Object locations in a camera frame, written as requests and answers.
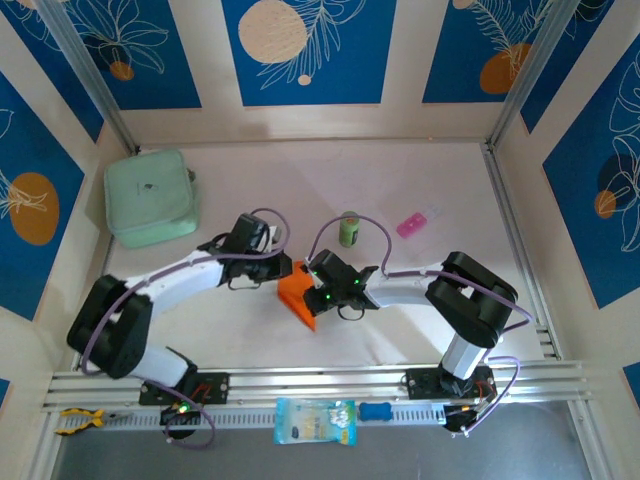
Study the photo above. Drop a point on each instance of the orange cloth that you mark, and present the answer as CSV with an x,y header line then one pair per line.
x,y
295,291

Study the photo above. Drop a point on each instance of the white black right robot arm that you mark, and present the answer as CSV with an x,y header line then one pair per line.
x,y
470,305

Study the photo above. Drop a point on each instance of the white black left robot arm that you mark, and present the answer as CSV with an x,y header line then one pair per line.
x,y
115,330

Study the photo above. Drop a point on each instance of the green cylindrical can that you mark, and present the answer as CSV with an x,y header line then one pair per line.
x,y
349,232

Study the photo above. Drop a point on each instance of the pink plastic pill box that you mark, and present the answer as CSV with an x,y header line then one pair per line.
x,y
411,225

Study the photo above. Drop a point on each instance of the blue wet wipes packet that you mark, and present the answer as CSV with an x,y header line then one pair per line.
x,y
315,422

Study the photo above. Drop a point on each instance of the blue bone-shaped eraser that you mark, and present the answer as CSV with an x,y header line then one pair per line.
x,y
375,411

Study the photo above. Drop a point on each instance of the mint green zipper pouch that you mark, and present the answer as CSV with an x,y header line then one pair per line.
x,y
150,197

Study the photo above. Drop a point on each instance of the clear plastic strip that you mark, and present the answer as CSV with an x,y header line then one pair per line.
x,y
434,209

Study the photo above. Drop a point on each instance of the yellow black pliers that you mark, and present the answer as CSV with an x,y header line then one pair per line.
x,y
80,419

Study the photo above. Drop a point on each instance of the aluminium front rail frame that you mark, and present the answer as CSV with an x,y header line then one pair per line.
x,y
310,382

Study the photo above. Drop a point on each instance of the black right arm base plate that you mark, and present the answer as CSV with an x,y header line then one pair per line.
x,y
422,382

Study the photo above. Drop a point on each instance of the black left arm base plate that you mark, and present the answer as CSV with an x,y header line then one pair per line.
x,y
215,387

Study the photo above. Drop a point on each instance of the aluminium side rail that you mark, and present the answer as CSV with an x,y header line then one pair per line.
x,y
515,235

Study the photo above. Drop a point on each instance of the aluminium corner post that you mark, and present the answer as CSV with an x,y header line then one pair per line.
x,y
90,75
530,75

